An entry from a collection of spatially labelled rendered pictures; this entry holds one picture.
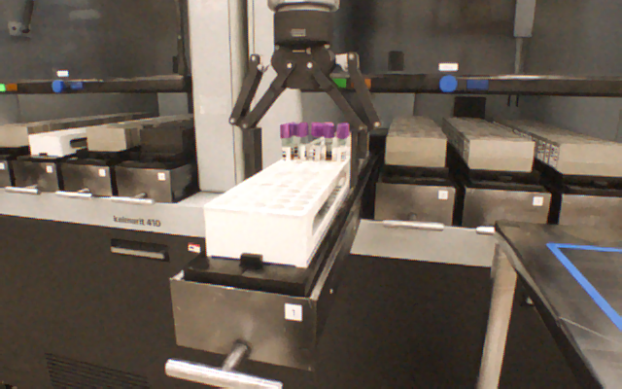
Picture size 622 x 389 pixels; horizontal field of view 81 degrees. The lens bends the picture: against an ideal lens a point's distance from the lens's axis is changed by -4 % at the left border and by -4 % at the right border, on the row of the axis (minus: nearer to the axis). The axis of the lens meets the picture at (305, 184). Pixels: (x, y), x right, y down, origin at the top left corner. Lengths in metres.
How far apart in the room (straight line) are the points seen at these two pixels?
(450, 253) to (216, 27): 0.64
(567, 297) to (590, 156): 0.49
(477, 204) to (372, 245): 0.20
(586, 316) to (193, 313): 0.31
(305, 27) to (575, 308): 0.37
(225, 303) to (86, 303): 0.80
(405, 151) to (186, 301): 0.52
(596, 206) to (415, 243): 0.30
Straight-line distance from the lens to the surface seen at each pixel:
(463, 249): 0.73
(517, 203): 0.72
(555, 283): 0.37
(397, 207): 0.70
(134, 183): 0.89
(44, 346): 1.33
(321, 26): 0.48
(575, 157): 0.81
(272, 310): 0.34
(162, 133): 0.91
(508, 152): 0.77
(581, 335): 0.31
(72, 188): 1.01
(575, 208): 0.75
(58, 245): 1.11
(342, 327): 0.82
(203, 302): 0.36
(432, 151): 0.75
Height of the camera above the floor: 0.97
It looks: 14 degrees down
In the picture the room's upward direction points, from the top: straight up
